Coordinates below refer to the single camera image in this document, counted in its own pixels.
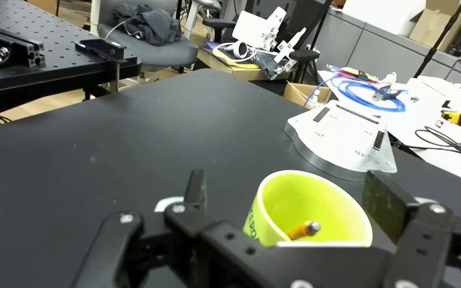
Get black aluminium rail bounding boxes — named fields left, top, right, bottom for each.
left=0, top=22, right=46, bottom=68

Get blue cable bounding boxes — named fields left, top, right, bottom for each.
left=304, top=73, right=408, bottom=115

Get large white box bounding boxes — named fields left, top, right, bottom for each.
left=341, top=0, right=427, bottom=38

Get black tripod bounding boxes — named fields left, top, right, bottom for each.
left=411, top=0, right=461, bottom=80

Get grey cloth bundle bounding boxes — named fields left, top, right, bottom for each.
left=113, top=3, right=182, bottom=46

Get thin black cable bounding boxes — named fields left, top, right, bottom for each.
left=411, top=124, right=461, bottom=153

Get silver metal mounting plate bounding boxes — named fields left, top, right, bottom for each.
left=283, top=100, right=398, bottom=174

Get black optical breadboard table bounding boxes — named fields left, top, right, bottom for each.
left=0, top=0, right=142, bottom=121

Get black clamp bracket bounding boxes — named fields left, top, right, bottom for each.
left=73, top=36, right=128, bottom=64

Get white robot parts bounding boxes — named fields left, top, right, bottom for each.
left=203, top=0, right=344, bottom=81

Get grey cabinet counter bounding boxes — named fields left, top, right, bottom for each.
left=309, top=9, right=461, bottom=92

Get orange stick object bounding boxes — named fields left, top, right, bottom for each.
left=285, top=219, right=323, bottom=241

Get tan wooden board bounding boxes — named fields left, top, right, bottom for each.
left=195, top=44, right=275, bottom=81

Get yellow small tool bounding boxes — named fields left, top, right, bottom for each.
left=438, top=108, right=461, bottom=128

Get small open cardboard box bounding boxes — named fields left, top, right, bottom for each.
left=282, top=80, right=333, bottom=108

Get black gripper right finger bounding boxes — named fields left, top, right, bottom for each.
left=360, top=171, right=461, bottom=288

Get grey office chair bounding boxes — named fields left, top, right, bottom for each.
left=88, top=0, right=200, bottom=73

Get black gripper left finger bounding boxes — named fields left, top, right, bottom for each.
left=69, top=168, right=227, bottom=288

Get yellow-green printed mug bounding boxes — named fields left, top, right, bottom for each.
left=242, top=168, right=374, bottom=249

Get white bracket device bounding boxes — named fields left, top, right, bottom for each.
left=230, top=4, right=309, bottom=68

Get large cardboard box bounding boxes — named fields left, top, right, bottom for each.
left=408, top=0, right=461, bottom=49

